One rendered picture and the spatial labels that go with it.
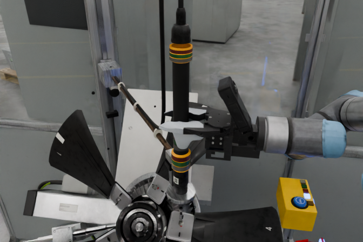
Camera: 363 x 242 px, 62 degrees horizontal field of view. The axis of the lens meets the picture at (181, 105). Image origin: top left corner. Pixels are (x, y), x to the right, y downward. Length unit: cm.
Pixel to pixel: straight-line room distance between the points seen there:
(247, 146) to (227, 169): 97
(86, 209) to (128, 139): 27
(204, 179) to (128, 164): 49
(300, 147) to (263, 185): 105
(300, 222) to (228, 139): 59
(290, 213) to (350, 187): 70
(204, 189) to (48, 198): 67
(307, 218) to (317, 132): 54
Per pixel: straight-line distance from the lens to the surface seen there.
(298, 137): 63
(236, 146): 65
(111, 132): 142
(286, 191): 116
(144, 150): 108
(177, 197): 74
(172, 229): 83
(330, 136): 64
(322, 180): 169
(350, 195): 179
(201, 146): 79
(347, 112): 72
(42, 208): 108
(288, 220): 113
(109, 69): 117
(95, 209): 101
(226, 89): 58
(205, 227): 84
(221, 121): 62
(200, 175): 149
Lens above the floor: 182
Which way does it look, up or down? 27 degrees down
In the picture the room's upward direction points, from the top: straight up
